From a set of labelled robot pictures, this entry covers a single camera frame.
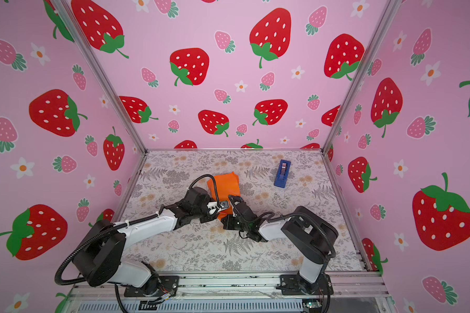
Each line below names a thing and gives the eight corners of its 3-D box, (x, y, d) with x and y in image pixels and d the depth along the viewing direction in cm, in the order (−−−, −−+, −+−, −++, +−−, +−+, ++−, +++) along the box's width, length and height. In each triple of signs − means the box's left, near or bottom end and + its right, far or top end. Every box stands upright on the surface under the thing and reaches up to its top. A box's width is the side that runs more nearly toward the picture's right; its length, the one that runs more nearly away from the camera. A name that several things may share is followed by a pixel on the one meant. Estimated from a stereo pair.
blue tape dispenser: (273, 185, 107) (275, 177, 101) (278, 167, 116) (280, 158, 110) (285, 188, 106) (287, 180, 100) (289, 170, 114) (292, 161, 108)
